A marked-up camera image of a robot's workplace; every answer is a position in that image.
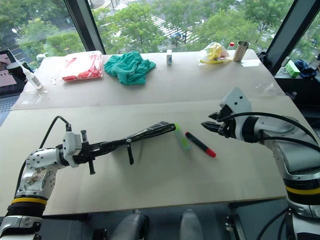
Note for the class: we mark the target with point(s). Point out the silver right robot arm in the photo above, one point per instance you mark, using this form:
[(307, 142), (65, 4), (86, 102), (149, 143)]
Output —
[(282, 130)]

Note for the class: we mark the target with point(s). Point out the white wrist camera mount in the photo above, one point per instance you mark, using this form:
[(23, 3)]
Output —
[(71, 143), (237, 100)]

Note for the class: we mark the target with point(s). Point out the yellow plastic bag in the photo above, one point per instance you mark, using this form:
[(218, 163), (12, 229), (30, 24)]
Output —
[(215, 53)]

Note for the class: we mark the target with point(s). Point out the small white clip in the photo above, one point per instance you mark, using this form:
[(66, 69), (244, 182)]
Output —
[(53, 81)]

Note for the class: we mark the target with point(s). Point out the dark rounded grey shape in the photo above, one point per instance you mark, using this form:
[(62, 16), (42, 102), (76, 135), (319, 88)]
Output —
[(130, 226), (191, 225)]

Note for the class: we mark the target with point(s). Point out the green and white box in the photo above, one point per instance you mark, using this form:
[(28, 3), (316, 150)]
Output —
[(292, 69)]

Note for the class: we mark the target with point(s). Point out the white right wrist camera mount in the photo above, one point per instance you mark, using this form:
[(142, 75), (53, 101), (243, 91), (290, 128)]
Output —
[(237, 100)]

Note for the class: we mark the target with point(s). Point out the black side table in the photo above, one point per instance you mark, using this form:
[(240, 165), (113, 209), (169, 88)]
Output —
[(300, 87)]

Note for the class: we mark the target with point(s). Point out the green highlighter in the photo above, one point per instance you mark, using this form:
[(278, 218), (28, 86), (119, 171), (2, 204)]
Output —
[(183, 138)]

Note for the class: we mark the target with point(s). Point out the white squeeze bottle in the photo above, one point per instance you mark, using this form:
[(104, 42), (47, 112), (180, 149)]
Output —
[(31, 76)]

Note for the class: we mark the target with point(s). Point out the white paper slip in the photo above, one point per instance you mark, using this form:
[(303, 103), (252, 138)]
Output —
[(250, 63)]

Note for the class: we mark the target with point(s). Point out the teal crumpled cloth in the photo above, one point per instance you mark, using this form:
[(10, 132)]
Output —
[(127, 67)]

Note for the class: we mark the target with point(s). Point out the dark blue cloth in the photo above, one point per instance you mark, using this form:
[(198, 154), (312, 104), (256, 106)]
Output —
[(306, 68)]

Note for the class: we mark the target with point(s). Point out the dark window pillar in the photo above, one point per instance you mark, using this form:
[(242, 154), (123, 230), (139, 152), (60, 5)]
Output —
[(287, 32), (85, 25)]

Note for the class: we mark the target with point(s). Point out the red marker with black cap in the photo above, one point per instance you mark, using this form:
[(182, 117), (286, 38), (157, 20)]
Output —
[(200, 145)]

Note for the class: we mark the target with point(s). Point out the clear bag of red items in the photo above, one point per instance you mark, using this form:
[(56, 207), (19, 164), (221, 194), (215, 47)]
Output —
[(82, 66)]

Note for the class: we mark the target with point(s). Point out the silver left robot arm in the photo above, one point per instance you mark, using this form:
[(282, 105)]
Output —
[(37, 160)]

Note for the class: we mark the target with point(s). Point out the red-capped bottle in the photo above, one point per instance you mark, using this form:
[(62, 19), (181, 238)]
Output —
[(232, 45)]

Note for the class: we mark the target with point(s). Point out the steel cup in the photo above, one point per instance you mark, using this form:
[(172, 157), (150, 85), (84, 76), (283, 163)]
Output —
[(241, 51)]

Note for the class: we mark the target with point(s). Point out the grey laptop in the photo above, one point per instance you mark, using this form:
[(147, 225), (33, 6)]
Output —
[(7, 85)]

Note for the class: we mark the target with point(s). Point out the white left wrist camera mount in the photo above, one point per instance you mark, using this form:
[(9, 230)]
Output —
[(71, 143)]

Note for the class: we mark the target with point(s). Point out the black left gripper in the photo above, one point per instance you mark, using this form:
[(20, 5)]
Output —
[(87, 152)]

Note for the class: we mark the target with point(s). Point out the black mug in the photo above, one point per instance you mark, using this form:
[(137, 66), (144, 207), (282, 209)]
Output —
[(16, 70)]

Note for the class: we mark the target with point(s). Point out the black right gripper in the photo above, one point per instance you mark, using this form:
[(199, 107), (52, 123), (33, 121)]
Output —
[(228, 125)]

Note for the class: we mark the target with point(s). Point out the small white box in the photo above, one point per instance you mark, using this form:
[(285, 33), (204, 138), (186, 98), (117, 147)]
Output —
[(169, 57)]

